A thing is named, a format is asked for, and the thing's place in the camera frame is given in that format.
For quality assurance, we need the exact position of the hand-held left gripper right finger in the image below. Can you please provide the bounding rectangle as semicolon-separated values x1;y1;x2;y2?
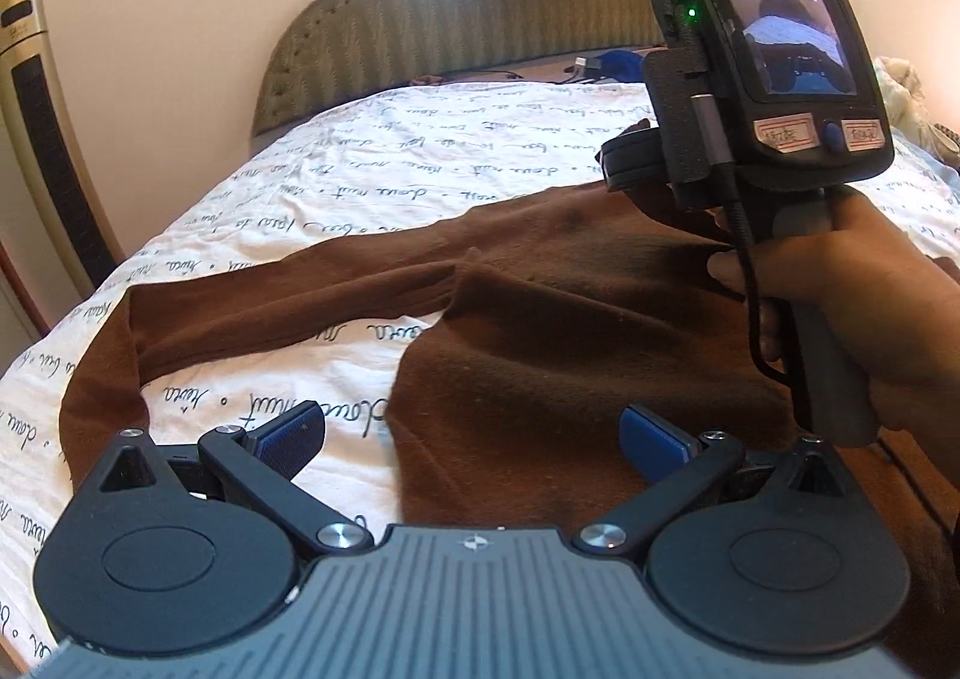
571;405;852;564

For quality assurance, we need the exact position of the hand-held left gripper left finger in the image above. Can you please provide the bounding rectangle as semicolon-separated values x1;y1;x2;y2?
75;401;376;561

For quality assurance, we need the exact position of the brown sweater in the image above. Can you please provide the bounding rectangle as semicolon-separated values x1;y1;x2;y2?
60;180;960;679

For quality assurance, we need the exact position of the person's right hand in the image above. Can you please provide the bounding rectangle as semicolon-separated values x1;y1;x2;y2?
705;188;960;470

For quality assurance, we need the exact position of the cream quilted jacket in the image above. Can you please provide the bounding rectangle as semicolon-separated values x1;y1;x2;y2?
872;55;960;159

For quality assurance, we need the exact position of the dark blue cloth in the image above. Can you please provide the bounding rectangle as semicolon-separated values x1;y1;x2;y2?
596;49;647;85

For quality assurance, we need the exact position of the white script-printed blanket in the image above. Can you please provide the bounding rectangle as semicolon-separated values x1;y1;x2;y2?
0;79;960;672

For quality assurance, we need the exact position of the gold tower air conditioner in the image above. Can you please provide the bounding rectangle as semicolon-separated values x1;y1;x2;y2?
0;0;125;344

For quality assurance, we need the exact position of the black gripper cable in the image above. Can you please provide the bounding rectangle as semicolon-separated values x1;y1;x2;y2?
694;92;797;381

